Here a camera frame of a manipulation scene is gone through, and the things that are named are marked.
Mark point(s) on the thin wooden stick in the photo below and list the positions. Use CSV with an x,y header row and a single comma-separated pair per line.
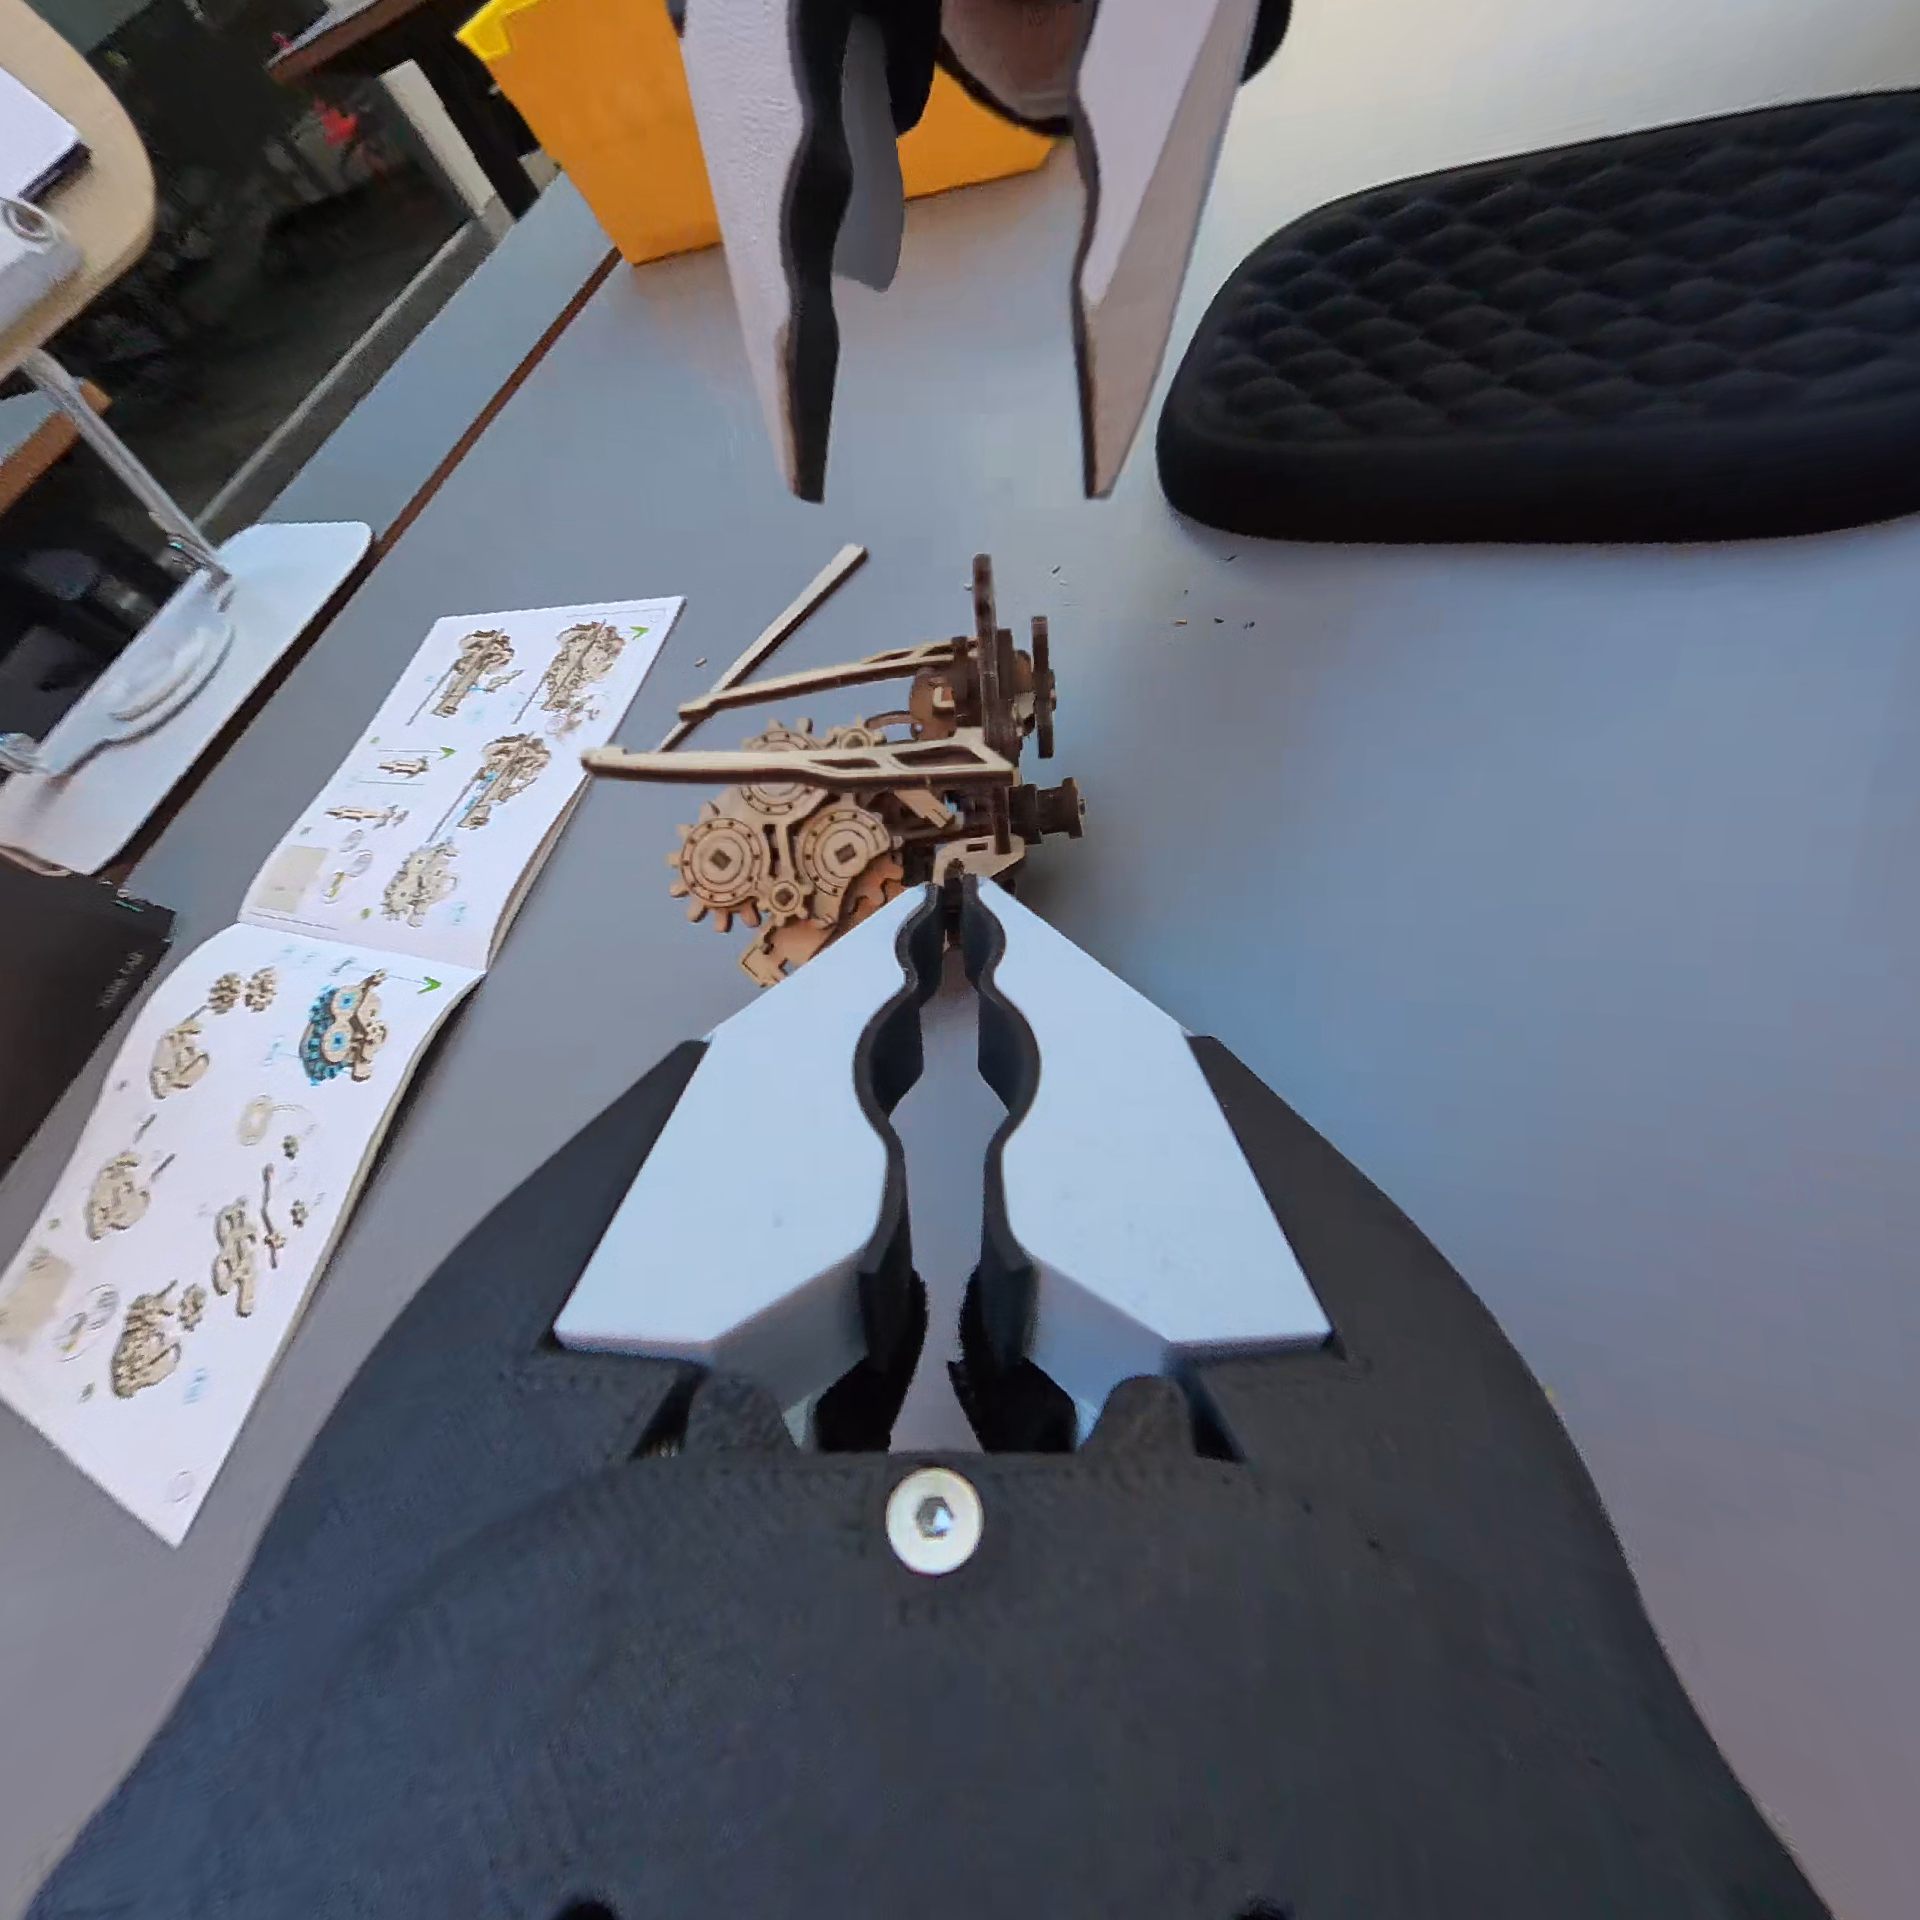
x,y
809,592

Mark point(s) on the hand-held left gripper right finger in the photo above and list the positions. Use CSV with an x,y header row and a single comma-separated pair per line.
x,y
1140,1201

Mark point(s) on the open instruction booklet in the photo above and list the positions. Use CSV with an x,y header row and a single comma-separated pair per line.
x,y
180,1201

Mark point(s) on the black model kit box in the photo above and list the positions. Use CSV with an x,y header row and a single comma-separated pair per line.
x,y
59,1020

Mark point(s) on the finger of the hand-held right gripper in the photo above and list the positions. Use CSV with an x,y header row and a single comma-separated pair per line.
x,y
744,182
1162,182

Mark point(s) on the wooden model frame with arms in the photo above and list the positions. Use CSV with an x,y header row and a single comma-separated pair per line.
x,y
720,866

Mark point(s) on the white printed instruction sheet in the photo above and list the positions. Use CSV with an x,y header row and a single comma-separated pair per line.
x,y
31,143

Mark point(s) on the yellow plastic bin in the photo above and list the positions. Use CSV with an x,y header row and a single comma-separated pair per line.
x,y
599,119

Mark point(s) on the black quilted wrist pad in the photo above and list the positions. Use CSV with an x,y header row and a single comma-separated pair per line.
x,y
1575,329

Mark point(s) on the dark wooden gear stack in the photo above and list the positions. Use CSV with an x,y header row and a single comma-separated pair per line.
x,y
983,592

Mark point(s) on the white document stand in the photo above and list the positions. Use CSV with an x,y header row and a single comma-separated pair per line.
x,y
284,600

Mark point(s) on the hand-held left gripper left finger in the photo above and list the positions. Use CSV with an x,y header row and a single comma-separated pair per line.
x,y
733,1201

